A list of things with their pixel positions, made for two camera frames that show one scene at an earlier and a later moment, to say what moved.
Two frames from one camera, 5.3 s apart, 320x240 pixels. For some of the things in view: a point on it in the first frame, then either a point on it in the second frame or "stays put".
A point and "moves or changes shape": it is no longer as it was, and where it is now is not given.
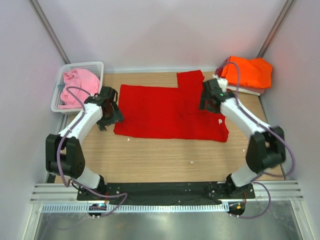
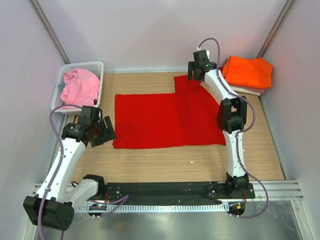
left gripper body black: (109, 115) -> (99, 131)
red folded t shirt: (218, 71) stays put
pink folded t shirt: (261, 91) stays put
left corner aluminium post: (40, 14) stays put
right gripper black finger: (202, 104) -> (191, 68)
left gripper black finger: (117, 116) -> (110, 127)
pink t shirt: (79, 86) stays put
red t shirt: (169, 112) moves or changes shape
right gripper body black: (204, 96) -> (198, 78)
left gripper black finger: (103, 122) -> (99, 141)
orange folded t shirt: (253, 72) stays put
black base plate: (179, 193) stays put
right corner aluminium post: (277, 26) stays put
